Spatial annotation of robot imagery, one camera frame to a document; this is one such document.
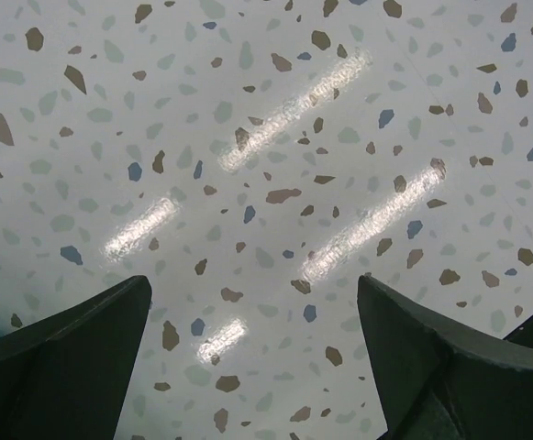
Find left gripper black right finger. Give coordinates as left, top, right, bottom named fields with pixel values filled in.
left=357, top=276, right=533, bottom=439

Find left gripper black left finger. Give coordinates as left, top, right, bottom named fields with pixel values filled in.
left=0, top=275, right=151, bottom=439

